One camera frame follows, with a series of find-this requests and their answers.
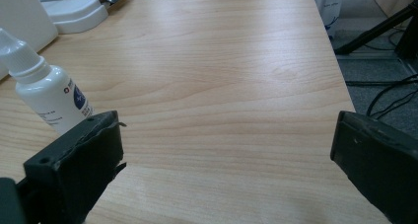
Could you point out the white dropper bottle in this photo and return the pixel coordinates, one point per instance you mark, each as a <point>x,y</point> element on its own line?
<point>49,92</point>

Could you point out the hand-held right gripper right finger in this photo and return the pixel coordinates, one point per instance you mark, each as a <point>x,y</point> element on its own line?
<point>381,164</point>

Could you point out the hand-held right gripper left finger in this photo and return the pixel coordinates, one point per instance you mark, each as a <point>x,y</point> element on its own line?
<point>75,171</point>

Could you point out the white plastic stand base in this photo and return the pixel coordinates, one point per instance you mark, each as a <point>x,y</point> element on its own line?
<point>74,10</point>

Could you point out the black stand leg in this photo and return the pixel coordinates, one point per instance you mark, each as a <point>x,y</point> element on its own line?
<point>378,28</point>

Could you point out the white printed bag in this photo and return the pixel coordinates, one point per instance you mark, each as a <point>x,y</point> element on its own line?
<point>327,7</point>

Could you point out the white box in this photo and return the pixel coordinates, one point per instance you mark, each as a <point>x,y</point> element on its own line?
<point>19,20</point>

